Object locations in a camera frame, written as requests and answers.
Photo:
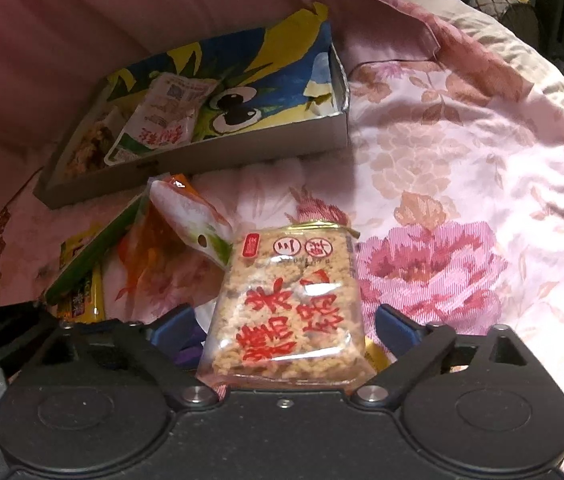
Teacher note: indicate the food picture snack packet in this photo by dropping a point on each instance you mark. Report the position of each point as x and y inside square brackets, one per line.
[89, 145]

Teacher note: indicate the yellow snack packet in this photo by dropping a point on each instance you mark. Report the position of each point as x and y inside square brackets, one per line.
[81, 295]

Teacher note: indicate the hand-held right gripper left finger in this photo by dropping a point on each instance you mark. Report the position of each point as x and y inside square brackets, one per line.
[175, 327]

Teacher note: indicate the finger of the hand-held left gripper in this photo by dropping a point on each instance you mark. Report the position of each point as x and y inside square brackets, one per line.
[11, 330]

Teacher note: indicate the grey quilted cushion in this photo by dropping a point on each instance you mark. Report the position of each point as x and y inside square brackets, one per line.
[492, 2]

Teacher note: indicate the clear rice crisp packet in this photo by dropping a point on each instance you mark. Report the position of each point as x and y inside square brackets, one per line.
[287, 310]

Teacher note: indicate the orange and white snack packet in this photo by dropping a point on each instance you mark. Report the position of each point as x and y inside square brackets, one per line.
[176, 240]

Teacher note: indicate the pink floral blanket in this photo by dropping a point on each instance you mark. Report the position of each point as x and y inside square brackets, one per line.
[462, 185]

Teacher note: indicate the green snack packet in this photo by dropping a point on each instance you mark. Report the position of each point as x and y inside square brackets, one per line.
[96, 255]

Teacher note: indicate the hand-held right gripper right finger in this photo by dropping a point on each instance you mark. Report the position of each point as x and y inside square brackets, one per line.
[396, 327]

